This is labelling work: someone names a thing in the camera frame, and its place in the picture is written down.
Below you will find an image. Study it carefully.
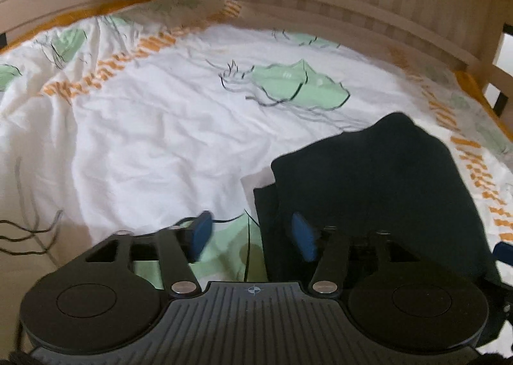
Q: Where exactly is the dark navy zip hoodie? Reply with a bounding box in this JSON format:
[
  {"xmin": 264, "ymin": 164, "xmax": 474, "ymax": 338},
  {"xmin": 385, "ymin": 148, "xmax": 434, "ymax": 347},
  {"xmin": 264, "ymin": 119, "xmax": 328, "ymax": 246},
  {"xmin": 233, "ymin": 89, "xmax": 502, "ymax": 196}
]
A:
[{"xmin": 252, "ymin": 110, "xmax": 506, "ymax": 346}]

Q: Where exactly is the white jellyfish print duvet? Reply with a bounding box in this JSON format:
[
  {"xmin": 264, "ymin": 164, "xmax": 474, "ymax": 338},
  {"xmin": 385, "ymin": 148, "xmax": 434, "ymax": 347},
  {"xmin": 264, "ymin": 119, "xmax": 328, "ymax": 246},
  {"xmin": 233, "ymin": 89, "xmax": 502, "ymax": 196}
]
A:
[{"xmin": 0, "ymin": 0, "xmax": 513, "ymax": 357}]

